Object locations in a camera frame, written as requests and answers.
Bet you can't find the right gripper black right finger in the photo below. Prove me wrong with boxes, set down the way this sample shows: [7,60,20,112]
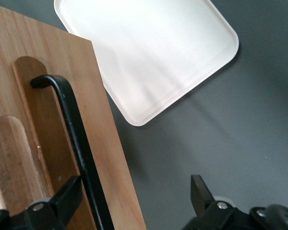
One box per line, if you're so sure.
[182,174,251,230]

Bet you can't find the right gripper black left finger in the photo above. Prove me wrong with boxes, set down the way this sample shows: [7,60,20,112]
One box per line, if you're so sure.
[25,175,84,230]

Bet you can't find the black metal drawer handle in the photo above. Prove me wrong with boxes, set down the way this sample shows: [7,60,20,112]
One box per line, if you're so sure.
[29,74,115,230]

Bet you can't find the wooden drawer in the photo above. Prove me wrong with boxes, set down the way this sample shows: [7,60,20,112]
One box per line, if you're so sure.
[0,2,147,230]

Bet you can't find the beige rectangular tray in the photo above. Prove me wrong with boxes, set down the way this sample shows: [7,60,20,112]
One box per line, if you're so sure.
[53,0,240,127]

